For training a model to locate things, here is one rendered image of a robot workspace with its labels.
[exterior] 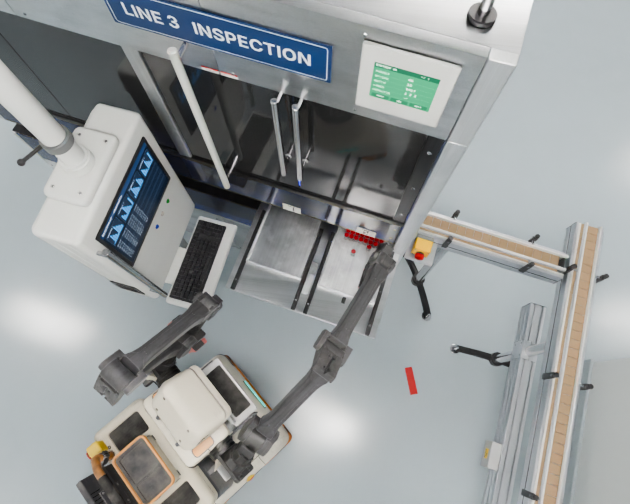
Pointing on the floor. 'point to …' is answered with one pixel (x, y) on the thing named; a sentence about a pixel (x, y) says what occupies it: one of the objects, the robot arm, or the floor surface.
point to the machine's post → (458, 140)
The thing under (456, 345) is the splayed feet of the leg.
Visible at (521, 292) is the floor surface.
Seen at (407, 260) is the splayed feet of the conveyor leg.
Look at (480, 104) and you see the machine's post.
